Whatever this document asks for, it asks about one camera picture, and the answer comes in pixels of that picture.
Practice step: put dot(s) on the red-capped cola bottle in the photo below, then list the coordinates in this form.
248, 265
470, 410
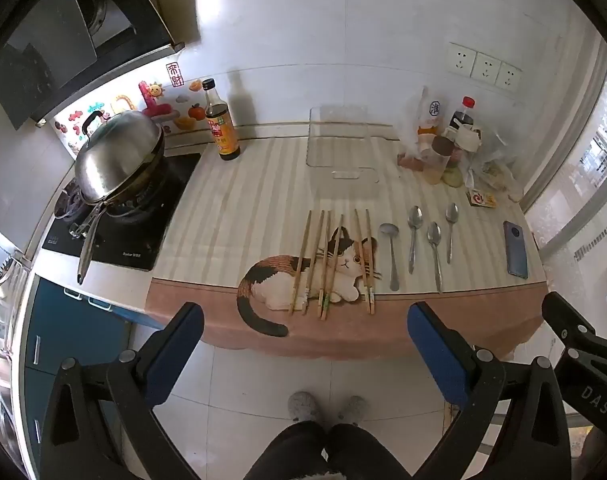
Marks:
462, 116

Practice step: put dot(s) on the plastic bag with round label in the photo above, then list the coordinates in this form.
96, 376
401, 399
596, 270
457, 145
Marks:
418, 115

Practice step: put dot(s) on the steel wok lid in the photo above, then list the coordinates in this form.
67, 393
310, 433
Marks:
120, 155

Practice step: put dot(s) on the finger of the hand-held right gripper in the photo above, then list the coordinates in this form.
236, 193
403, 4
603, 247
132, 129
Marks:
566, 322

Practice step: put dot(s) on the colourful wall stickers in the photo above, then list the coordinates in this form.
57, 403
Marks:
153, 105

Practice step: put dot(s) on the blue smartphone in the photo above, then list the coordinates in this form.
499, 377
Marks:
515, 249

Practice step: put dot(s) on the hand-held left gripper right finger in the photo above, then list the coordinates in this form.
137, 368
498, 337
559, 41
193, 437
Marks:
433, 355

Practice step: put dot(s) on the yellow-green round lid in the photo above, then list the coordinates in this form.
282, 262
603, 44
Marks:
453, 176

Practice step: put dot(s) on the pink small item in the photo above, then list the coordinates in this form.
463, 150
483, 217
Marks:
409, 161

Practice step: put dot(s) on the white wall socket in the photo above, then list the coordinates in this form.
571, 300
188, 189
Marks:
486, 67
508, 77
460, 60

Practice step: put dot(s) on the row of wooden chopsticks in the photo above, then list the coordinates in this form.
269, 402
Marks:
326, 265

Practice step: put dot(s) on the dish rack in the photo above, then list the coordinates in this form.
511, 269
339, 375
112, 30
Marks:
0, 300

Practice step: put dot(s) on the clear plastic bag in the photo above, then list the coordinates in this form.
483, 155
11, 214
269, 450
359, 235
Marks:
493, 160

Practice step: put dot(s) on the black range hood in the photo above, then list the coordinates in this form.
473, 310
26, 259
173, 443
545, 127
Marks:
58, 35

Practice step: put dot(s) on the cat printed tablecloth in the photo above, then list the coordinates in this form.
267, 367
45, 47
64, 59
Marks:
333, 200

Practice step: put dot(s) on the round-bowl steel spoon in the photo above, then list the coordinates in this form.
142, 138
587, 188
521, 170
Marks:
389, 231

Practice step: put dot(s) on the clear plastic tray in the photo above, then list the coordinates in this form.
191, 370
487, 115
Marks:
341, 145

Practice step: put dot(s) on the window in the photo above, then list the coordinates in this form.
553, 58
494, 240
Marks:
583, 170

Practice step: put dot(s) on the white cup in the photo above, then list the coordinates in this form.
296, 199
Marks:
468, 137

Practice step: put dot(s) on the dark sauce bottle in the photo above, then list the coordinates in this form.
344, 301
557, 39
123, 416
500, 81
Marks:
224, 132

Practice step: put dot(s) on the small colourful packet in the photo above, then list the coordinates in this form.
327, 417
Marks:
481, 199

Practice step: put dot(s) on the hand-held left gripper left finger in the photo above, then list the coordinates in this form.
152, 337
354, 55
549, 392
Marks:
176, 355

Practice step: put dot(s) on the blue kitchen cabinet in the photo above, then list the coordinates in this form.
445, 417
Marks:
63, 320

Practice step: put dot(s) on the black gas stove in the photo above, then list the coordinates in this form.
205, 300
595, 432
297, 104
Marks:
168, 195

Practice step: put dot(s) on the grey slipper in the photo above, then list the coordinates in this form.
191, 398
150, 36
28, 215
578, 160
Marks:
305, 406
352, 408

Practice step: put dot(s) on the person's black trousers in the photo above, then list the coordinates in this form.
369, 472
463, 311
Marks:
323, 452

